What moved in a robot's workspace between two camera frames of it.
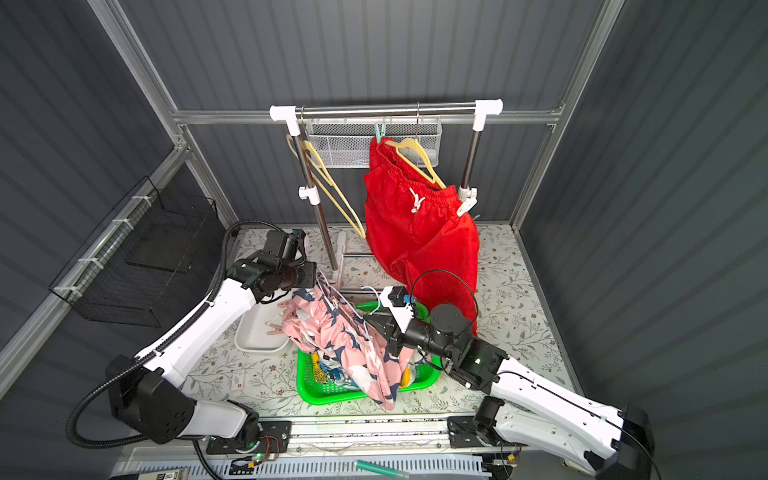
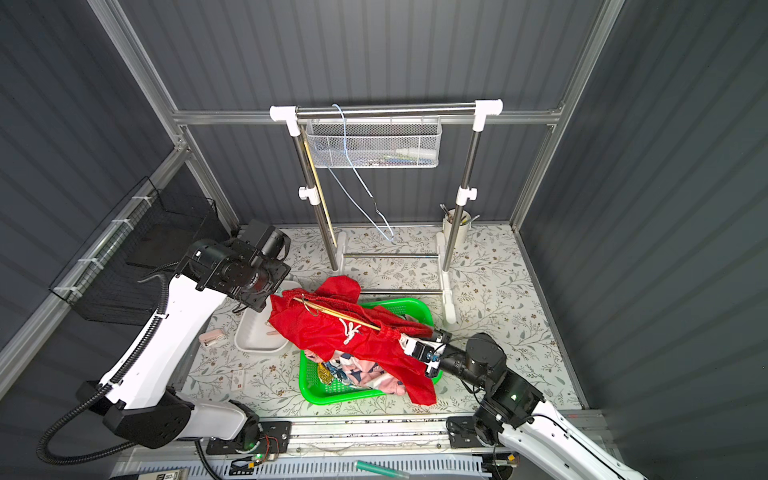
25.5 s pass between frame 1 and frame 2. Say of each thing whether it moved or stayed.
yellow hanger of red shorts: moved
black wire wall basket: stayed
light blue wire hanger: moved
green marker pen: stayed
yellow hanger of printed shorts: moved
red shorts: moved
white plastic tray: stayed
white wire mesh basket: stayed
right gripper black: moved
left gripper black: moved
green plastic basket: stayed
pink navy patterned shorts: moved
